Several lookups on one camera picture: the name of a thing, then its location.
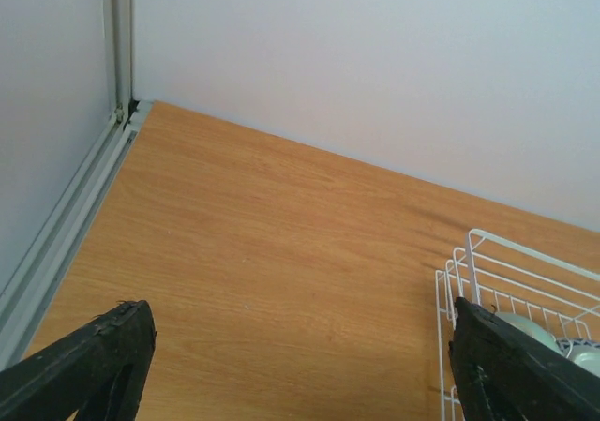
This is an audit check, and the red patterned bowl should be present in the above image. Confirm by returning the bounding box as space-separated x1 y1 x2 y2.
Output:
556 338 600 377

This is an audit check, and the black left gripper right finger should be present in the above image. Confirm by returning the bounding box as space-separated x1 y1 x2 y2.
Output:
449 297 599 420

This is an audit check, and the white wire dish rack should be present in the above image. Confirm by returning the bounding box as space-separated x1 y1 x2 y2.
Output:
435 229 599 420

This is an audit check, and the aluminium frame post left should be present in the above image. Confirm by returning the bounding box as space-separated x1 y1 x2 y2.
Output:
1 0 149 368

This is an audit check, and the celadon green ceramic bowl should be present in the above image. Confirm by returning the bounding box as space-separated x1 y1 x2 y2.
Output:
495 311 562 354

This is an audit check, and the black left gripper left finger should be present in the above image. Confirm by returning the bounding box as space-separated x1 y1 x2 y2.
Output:
1 300 157 420

